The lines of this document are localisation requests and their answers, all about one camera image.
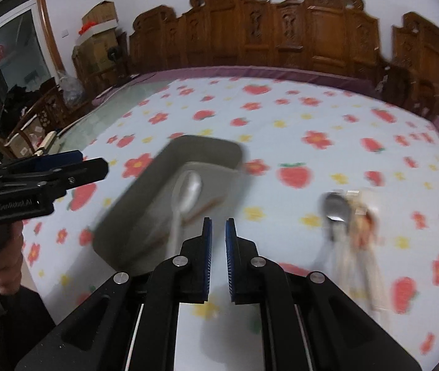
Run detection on wooden armchair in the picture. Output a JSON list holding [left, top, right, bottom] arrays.
[[0, 85, 93, 160]]

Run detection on wood framed glass door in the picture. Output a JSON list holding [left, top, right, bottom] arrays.
[[0, 0, 66, 89]]

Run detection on clear plastic bag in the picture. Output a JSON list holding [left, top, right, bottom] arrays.
[[58, 71, 89, 108]]

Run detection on wooden chopsticks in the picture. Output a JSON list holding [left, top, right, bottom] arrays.
[[181, 196, 226, 225]]

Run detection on person's left forearm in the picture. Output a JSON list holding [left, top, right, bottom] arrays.
[[0, 284, 57, 371]]

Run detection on metal spoon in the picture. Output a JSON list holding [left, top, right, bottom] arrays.
[[310, 191, 355, 273]]

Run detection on black fan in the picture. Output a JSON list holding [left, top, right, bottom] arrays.
[[105, 46, 122, 75]]

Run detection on grey metal tray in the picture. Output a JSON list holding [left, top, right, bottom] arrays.
[[92, 134, 248, 277]]

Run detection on metal fork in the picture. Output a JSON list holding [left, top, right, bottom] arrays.
[[331, 189, 394, 315]]

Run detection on dark wooden chair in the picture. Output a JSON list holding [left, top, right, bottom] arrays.
[[374, 62, 437, 118]]

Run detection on stack of cardboard boxes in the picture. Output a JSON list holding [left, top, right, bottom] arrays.
[[71, 33, 128, 87]]

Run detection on white ceramic spoon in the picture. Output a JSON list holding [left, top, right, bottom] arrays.
[[165, 170, 204, 259]]

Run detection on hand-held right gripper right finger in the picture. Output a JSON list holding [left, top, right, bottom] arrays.
[[225, 218, 423, 371]]

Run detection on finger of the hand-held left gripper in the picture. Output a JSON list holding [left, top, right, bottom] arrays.
[[0, 149, 85, 175], [0, 158, 109, 202]]

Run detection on brown cardboard box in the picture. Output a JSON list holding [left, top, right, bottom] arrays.
[[81, 1, 119, 28]]

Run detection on strawberry flower printed tablecloth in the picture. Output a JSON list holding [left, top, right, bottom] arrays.
[[22, 77, 439, 371]]

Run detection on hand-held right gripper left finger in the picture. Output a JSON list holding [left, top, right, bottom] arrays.
[[15, 217, 213, 371]]

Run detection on white box with red items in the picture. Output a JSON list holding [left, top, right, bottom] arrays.
[[75, 21, 118, 46]]

